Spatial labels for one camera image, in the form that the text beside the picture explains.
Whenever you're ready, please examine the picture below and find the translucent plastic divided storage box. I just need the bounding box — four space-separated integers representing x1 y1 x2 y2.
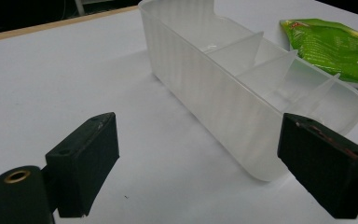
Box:
138 0 358 183

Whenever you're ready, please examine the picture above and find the white metal stand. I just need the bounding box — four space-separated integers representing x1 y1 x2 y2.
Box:
74 0 113 17

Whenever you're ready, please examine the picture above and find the green snack packet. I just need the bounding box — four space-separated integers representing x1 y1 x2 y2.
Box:
279 18 358 89

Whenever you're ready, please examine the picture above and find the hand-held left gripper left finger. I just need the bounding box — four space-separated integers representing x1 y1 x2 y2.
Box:
45 111 120 218

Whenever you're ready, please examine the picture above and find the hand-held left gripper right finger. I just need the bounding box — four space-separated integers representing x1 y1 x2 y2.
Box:
277 112 358 219

